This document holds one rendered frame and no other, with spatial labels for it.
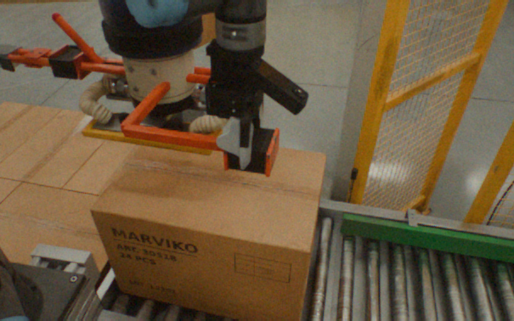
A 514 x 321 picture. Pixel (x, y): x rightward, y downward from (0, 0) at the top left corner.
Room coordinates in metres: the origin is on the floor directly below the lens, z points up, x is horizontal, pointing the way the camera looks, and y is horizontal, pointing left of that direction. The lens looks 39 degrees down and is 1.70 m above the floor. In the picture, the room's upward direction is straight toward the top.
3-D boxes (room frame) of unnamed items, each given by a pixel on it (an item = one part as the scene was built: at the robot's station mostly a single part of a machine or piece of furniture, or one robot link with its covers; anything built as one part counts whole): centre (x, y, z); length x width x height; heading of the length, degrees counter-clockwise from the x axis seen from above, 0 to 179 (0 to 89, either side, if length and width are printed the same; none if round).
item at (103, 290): (0.94, 0.42, 0.58); 0.70 x 0.03 x 0.06; 167
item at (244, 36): (0.57, 0.02, 1.49); 0.08 x 0.08 x 0.05
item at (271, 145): (0.57, 0.00, 1.27); 0.09 x 0.08 x 0.05; 166
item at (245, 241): (0.85, 0.11, 0.75); 0.60 x 0.40 x 0.40; 76
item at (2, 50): (1.01, 0.68, 1.26); 0.07 x 0.07 x 0.04; 76
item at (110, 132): (0.80, 0.25, 1.17); 0.34 x 0.10 x 0.05; 76
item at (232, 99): (0.57, 0.03, 1.41); 0.09 x 0.08 x 0.12; 76
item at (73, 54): (0.95, 0.47, 1.27); 0.10 x 0.08 x 0.06; 166
